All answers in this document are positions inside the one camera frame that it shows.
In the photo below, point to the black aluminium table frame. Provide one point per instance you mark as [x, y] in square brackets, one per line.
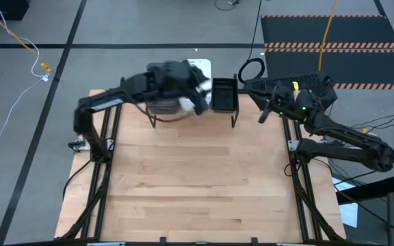
[103, 201]
[299, 205]

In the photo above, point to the black box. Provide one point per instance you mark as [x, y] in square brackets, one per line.
[2, 8]

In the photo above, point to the black hazard-striped floor mat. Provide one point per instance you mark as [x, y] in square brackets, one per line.
[292, 30]

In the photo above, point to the translucent grey plastic basket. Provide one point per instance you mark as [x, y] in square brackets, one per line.
[164, 111]
[164, 103]

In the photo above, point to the black slotted plastic basket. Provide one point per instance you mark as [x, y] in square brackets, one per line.
[224, 99]

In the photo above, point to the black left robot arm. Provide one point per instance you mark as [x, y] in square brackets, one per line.
[98, 102]

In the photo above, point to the black bar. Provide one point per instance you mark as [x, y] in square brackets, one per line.
[371, 189]

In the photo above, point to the white plastic basket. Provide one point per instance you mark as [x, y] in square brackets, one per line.
[186, 106]
[202, 63]

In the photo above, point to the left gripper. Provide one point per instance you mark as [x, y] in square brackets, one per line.
[173, 82]

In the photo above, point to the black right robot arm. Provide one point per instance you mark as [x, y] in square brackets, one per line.
[354, 152]

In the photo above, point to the white paper sheet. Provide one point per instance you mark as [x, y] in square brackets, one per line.
[349, 215]

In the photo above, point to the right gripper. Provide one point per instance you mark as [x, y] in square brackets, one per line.
[306, 99]

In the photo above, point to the silver frame bracket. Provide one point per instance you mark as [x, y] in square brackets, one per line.
[292, 145]
[77, 145]

